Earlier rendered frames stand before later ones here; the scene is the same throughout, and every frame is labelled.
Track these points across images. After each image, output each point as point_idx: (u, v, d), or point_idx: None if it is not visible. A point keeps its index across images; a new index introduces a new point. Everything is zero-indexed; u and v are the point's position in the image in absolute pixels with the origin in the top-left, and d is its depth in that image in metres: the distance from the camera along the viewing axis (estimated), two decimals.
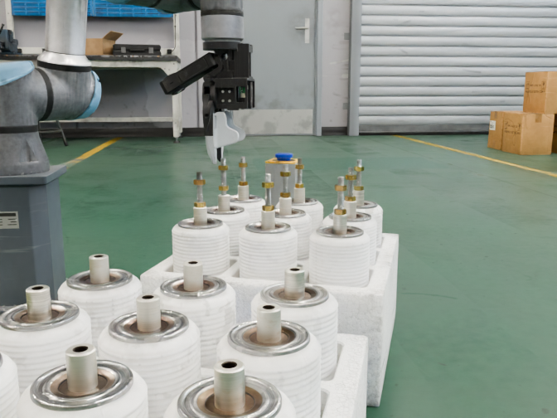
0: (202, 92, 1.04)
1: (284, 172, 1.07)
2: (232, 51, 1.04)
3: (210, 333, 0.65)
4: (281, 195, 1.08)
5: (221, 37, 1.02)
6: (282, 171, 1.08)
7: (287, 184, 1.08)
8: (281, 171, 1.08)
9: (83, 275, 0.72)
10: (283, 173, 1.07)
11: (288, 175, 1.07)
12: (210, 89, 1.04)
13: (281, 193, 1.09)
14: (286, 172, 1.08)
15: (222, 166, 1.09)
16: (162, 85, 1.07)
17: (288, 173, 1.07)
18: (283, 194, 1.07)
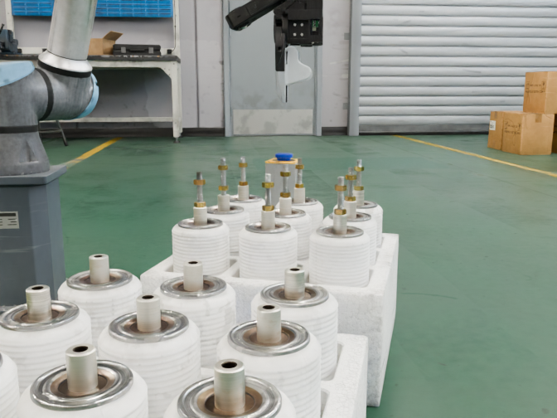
0: (273, 25, 0.99)
1: (284, 172, 1.07)
2: None
3: (210, 333, 0.65)
4: (281, 195, 1.08)
5: None
6: (282, 171, 1.08)
7: (287, 184, 1.08)
8: (281, 171, 1.08)
9: (83, 275, 0.72)
10: (283, 173, 1.07)
11: (288, 175, 1.07)
12: (283, 22, 0.99)
13: (281, 193, 1.09)
14: (286, 172, 1.08)
15: (221, 166, 1.09)
16: (228, 19, 1.02)
17: (288, 173, 1.07)
18: (283, 194, 1.07)
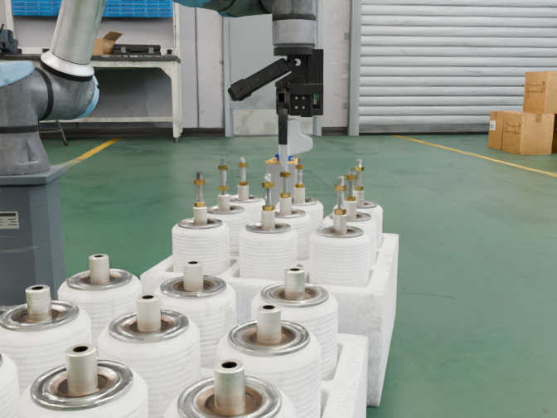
0: (276, 99, 1.01)
1: (290, 172, 1.08)
2: (306, 57, 1.02)
3: (210, 333, 0.65)
4: (289, 196, 1.08)
5: (297, 42, 0.99)
6: (285, 172, 1.07)
7: (286, 184, 1.08)
8: (286, 172, 1.07)
9: (83, 275, 0.72)
10: (290, 173, 1.08)
11: (287, 174, 1.08)
12: (285, 96, 1.01)
13: (284, 195, 1.07)
14: (280, 173, 1.07)
15: (221, 166, 1.09)
16: (230, 92, 1.04)
17: (287, 172, 1.08)
18: (290, 193, 1.08)
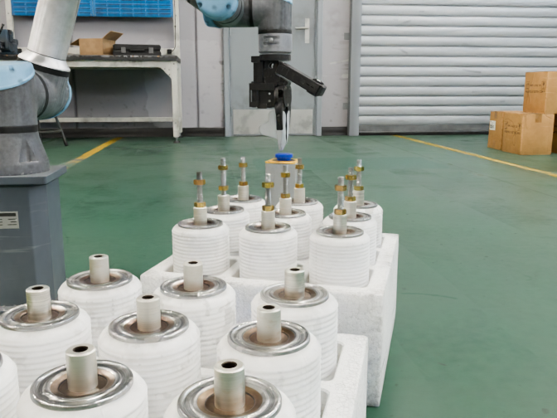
0: (291, 94, 1.37)
1: (280, 172, 1.08)
2: None
3: (210, 333, 0.65)
4: (283, 195, 1.09)
5: None
6: (287, 172, 1.08)
7: (283, 185, 1.08)
8: (287, 172, 1.08)
9: (83, 275, 0.72)
10: (280, 173, 1.08)
11: (280, 176, 1.07)
12: None
13: (288, 194, 1.09)
14: (290, 174, 1.07)
15: (221, 166, 1.09)
16: (324, 89, 1.33)
17: (280, 174, 1.07)
18: (280, 194, 1.09)
